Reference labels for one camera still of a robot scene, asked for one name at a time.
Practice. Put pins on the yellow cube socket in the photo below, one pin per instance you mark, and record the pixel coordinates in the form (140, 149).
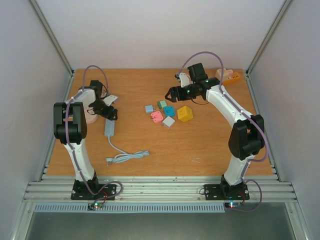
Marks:
(184, 114)

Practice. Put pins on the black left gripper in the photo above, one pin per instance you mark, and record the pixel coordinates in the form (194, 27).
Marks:
(109, 114)

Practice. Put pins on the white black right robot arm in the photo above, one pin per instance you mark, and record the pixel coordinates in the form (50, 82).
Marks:
(247, 131)

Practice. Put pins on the grey blue strip base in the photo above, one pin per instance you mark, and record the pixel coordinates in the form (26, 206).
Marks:
(109, 129)

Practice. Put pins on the pink small plug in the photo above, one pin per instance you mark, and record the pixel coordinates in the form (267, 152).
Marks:
(230, 72)

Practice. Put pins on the green small plug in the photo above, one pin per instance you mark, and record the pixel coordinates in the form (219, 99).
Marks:
(162, 104)

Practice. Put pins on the light blue usb charger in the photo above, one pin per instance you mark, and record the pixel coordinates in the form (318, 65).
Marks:
(150, 109)

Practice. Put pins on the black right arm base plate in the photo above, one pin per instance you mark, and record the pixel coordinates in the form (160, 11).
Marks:
(215, 192)

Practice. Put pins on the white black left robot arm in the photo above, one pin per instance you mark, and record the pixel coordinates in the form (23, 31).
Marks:
(70, 128)

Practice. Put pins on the right controller board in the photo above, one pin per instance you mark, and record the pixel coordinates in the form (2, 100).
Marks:
(233, 204)

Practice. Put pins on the left controller board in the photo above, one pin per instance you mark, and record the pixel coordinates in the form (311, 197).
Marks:
(96, 206)

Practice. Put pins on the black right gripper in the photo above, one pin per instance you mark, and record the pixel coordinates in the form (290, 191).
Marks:
(176, 93)

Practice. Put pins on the grey slotted cable duct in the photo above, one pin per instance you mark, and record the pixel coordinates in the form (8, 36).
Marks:
(130, 208)

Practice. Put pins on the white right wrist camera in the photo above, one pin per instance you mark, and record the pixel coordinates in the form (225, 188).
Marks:
(183, 79)

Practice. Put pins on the teal plug adapter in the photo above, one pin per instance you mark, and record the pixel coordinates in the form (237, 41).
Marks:
(169, 111)

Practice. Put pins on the aluminium rail frame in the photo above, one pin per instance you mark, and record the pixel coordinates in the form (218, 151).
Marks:
(160, 164)

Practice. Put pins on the white 66W usb charger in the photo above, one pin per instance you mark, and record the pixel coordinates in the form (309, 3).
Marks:
(168, 122)

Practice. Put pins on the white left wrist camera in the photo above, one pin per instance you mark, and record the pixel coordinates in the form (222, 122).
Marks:
(110, 99)

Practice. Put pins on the orange power strip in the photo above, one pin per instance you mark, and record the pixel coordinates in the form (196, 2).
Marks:
(232, 78)

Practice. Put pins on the round beige power strip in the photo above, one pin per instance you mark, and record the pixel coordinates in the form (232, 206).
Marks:
(90, 115)

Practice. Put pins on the controller board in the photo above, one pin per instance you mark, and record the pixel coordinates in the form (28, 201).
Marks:
(96, 206)
(233, 204)

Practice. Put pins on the beige cube plug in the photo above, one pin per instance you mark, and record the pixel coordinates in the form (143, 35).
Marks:
(222, 74)

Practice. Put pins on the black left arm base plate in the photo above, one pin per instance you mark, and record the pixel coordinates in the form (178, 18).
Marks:
(81, 192)

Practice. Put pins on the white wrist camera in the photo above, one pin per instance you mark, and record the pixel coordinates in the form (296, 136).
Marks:
(110, 99)
(183, 79)

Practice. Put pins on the pink plug adapter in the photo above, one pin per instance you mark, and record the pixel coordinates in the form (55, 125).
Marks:
(157, 116)

